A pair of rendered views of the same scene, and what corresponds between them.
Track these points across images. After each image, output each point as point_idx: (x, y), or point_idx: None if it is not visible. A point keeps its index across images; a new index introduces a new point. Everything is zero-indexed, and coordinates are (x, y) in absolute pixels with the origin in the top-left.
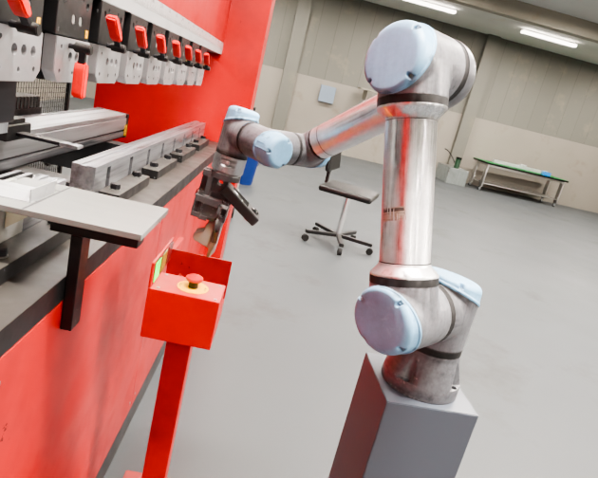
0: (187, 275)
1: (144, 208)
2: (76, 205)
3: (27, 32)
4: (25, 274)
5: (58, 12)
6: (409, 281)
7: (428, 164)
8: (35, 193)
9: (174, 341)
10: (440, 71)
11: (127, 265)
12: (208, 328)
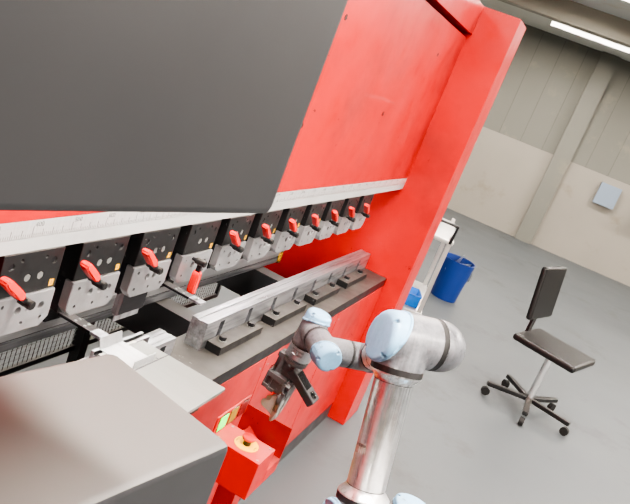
0: (244, 433)
1: (207, 385)
2: (161, 375)
3: (154, 272)
4: None
5: (187, 243)
6: (354, 502)
7: (391, 419)
8: (138, 363)
9: (220, 483)
10: (411, 355)
11: (211, 407)
12: (246, 482)
